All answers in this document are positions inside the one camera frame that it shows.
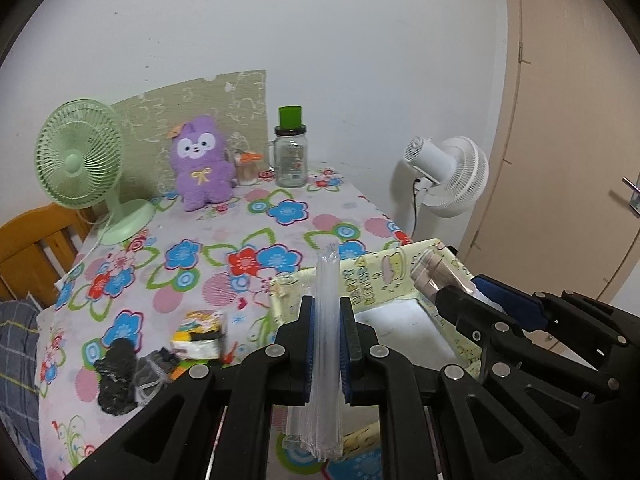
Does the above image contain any floral tablecloth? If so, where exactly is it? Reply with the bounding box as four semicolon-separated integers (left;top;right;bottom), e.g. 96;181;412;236
35;168;410;479

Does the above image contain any glass jar green lid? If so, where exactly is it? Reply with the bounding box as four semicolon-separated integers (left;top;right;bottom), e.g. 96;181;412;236
265;105;308;188

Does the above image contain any purple plush toy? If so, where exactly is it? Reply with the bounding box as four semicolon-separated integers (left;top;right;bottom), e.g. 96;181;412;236
166;115;235;211

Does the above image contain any toothpick jar orange lid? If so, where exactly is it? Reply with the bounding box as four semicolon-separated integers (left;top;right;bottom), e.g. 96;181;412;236
234;151;262;186

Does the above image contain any yellow cartoon paper box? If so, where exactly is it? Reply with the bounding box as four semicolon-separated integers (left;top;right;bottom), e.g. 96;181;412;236
267;237;490;461

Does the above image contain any grey plaid cushion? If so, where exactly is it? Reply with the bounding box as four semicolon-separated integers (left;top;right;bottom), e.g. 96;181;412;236
0;299;46;479

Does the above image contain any green desk fan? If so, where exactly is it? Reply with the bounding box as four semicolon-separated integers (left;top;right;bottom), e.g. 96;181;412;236
34;99;155;245

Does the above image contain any beige door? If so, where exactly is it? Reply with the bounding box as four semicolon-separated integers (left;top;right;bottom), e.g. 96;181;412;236
459;0;639;302

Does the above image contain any clear plastic straw pack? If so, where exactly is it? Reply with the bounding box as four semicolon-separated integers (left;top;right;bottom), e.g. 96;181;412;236
284;243;343;463

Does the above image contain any grey drawstring pouch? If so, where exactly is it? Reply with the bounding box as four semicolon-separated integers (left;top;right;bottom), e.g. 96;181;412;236
132;348;180;405

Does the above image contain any white standing fan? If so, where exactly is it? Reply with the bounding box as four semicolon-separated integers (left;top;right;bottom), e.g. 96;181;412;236
404;136;489;218

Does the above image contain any wooden chair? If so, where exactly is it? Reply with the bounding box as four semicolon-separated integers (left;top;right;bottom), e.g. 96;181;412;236
1;204;96;308

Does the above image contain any beige patterned board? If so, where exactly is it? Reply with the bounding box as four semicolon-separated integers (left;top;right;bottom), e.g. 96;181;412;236
112;70;268;200

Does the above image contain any yellow white tissue pack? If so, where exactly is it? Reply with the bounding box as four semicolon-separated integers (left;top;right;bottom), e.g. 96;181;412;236
170;310;227;360

